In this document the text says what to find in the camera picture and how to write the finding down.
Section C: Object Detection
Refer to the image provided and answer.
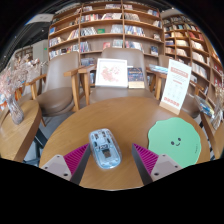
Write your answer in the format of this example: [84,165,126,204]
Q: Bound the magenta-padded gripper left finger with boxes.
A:
[40,143,92,186]

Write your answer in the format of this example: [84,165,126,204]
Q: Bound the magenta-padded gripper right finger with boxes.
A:
[131,143,184,186]

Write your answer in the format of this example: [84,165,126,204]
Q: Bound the transparent blue computer mouse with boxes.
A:
[88,128,123,170]

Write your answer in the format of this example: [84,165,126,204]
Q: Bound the green smiley cloud mouse pad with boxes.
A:
[147,116,203,169]

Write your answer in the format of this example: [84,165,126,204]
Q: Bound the round wooden side table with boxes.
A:
[0,99,43,163]
[199,111,224,161]

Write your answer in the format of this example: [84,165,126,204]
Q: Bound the stack of blue books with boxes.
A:
[194,94,216,119]

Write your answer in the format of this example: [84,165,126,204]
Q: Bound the white sign on wooden base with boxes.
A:
[158,58,193,116]

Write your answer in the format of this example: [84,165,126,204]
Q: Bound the dark blue standing book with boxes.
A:
[127,67,146,90]

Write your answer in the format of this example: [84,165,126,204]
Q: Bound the glass vase with beige flowers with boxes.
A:
[210,84,224,131]

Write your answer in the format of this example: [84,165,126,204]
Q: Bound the light blue flat book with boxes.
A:
[148,63,169,75]

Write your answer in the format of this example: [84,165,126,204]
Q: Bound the white framed pink flower picture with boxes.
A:
[94,57,128,89]

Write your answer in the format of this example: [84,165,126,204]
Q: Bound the small distant bookshelf unit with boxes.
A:
[13,44,34,63]

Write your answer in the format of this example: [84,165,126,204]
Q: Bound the wide wooden bookshelf unit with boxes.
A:
[47,1,165,68]

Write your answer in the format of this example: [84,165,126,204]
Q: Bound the white hanging sign board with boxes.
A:
[24,13,54,26]

